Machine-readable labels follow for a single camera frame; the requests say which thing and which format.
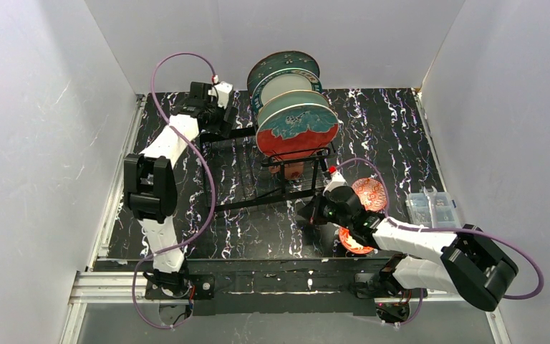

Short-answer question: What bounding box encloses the black wire dish rack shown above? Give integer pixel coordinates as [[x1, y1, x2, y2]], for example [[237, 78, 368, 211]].
[[198, 127, 337, 212]]

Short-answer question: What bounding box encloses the light green flower plate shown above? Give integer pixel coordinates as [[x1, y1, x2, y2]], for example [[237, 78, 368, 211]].
[[256, 90, 329, 127]]

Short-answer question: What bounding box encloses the green rim lettered plate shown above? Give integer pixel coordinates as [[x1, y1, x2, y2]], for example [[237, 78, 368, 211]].
[[251, 68, 322, 114]]

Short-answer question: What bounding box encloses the red teal floral plate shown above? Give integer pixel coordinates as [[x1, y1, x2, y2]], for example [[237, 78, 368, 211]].
[[256, 103, 339, 159]]

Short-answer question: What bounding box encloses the dark blue glazed plate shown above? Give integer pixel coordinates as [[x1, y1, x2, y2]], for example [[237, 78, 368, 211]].
[[246, 50, 321, 95]]

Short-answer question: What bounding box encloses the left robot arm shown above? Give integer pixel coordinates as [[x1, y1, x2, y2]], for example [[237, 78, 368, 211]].
[[123, 80, 237, 297]]

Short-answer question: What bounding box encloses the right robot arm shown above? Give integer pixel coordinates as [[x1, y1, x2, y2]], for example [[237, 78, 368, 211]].
[[297, 186, 518, 311]]

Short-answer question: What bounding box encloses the red geometric pattern bowl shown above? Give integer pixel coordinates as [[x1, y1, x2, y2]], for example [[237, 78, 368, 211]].
[[351, 178, 388, 212]]

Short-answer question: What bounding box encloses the orange floral pattern bowl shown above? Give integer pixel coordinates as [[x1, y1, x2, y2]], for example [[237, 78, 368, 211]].
[[338, 227, 375, 254]]

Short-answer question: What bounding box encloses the silver wrench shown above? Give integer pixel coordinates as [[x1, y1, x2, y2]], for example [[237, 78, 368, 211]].
[[423, 186, 438, 228]]

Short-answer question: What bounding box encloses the clear plastic box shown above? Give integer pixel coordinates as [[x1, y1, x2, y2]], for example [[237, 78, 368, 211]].
[[405, 192, 461, 228]]

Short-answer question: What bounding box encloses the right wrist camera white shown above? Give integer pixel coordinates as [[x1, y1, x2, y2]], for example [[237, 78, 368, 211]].
[[324, 166, 347, 193]]

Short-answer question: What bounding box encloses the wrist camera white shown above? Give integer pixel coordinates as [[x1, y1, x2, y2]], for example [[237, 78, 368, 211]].
[[324, 166, 347, 193], [211, 75, 233, 108]]

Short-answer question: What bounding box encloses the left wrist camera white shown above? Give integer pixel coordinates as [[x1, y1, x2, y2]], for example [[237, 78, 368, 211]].
[[211, 75, 233, 108]]

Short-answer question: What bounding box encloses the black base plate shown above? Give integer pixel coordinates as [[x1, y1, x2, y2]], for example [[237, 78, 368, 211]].
[[158, 258, 428, 318]]

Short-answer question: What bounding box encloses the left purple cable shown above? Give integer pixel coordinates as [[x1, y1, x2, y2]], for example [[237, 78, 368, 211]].
[[131, 52, 219, 331]]

